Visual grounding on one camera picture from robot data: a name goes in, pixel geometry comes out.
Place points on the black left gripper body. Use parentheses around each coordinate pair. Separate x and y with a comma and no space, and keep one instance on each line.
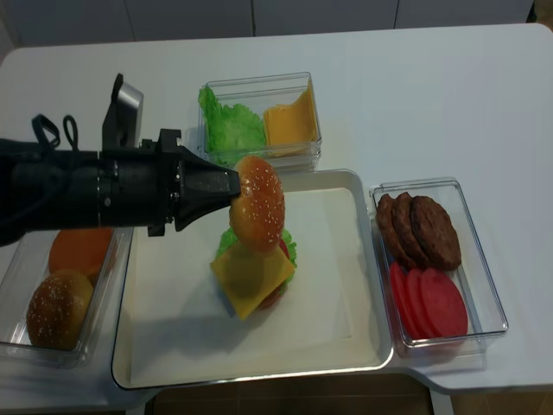
(144,187)

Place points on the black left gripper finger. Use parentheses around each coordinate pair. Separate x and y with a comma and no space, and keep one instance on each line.
(200,178)
(192,207)

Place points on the sesame bun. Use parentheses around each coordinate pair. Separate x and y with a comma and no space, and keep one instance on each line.
(257,216)
(57,310)

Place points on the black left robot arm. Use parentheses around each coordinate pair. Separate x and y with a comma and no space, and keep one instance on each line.
(47,189)

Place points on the green lettuce on burger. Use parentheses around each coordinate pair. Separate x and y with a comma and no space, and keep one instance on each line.
(291,246)

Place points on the green lettuce in container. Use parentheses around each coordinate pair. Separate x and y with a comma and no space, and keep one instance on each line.
(231,130)

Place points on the yellow cheese slice on burger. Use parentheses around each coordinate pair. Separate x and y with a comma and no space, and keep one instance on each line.
(240,297)

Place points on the clear lettuce and cheese container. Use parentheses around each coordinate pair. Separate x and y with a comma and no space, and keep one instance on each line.
(260,94)

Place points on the yellow cheese slices stack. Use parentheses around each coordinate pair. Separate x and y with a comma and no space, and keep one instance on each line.
(288,126)

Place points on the orange bottom bun in container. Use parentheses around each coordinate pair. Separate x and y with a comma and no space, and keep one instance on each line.
(80,250)

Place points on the red tomato on burger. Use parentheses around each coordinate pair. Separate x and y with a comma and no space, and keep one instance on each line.
(284,248)

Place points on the white paper sheet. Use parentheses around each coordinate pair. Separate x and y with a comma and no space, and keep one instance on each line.
(173,324)

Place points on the white metal tray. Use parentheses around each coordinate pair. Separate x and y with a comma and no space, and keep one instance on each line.
(345,346)

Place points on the bottom bun of burger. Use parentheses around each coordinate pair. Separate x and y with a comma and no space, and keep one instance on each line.
(275,295)

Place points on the clear bun container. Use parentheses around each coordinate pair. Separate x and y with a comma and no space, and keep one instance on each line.
(27,269)

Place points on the sesame top bun in container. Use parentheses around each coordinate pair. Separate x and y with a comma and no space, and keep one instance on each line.
(57,310)

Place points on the brown patty back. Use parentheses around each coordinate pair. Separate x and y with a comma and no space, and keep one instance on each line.
(389,234)

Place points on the brown patty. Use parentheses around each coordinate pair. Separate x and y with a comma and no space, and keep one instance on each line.
(402,224)
(389,234)
(435,233)

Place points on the brown patty middle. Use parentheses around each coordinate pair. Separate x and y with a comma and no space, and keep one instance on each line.
(402,224)

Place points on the red tomato slice back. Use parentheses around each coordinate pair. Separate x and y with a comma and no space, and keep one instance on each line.
(398,285)

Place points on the red tomato slice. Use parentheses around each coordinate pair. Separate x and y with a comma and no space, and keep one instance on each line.
(443,304)
(398,285)
(417,311)

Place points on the brown patty front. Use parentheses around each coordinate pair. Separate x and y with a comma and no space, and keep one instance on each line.
(435,233)

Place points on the red tomato slice middle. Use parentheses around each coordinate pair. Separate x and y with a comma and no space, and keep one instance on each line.
(417,311)

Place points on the red tomato slice front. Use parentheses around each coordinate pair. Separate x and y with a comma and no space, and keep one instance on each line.
(443,304)

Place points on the white table leg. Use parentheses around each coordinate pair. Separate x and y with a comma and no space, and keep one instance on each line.
(440,397)

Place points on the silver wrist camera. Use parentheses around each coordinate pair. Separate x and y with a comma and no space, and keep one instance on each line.
(123,120)

